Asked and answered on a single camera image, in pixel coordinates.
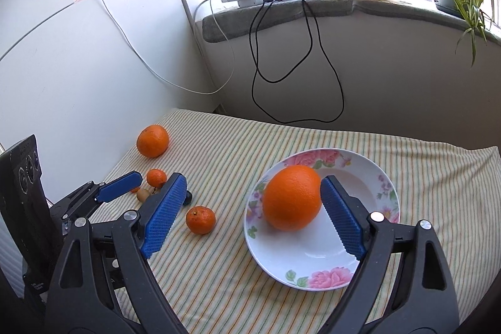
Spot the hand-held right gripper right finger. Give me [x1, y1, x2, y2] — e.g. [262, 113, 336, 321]
[317, 175, 460, 334]

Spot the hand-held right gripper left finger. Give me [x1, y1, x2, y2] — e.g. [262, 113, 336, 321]
[45, 173, 192, 334]

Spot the medium mandarin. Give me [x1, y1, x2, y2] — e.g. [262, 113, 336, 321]
[185, 206, 217, 235]

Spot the small mandarin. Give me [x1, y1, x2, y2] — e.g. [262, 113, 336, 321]
[146, 168, 168, 189]

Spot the floral white plate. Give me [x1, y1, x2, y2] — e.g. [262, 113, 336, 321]
[243, 148, 400, 291]

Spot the large smooth orange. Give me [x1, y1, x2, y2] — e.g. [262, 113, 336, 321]
[262, 164, 323, 232]

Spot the large mandarin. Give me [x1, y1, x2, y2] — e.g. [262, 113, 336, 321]
[136, 125, 170, 158]

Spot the striped blanket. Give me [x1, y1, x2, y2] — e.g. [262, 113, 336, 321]
[84, 108, 501, 334]

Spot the grey windowsill mat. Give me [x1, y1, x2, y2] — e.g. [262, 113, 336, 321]
[201, 0, 501, 44]

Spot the black cable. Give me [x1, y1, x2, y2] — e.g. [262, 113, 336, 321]
[250, 0, 345, 124]

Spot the white cable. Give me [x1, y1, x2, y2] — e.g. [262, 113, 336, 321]
[78, 0, 237, 96]

